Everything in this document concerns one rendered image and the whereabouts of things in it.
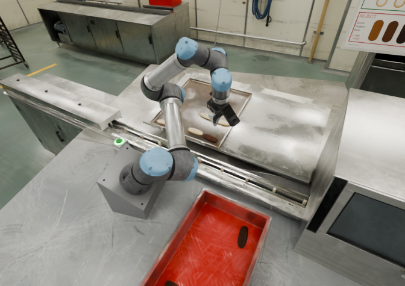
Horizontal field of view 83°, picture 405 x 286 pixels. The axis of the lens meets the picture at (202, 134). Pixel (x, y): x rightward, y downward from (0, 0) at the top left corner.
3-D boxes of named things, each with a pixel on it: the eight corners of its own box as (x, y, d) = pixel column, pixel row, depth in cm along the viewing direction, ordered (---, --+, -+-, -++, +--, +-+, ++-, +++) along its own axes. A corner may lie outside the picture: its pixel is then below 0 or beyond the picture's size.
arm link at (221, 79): (231, 64, 85) (234, 83, 82) (228, 81, 95) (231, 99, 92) (210, 66, 85) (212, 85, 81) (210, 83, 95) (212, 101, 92)
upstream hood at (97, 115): (3, 89, 198) (-3, 80, 193) (23, 80, 210) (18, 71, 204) (102, 133, 149) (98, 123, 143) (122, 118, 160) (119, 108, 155)
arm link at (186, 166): (160, 184, 99) (149, 87, 124) (188, 185, 108) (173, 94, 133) (174, 174, 91) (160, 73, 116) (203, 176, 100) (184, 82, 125)
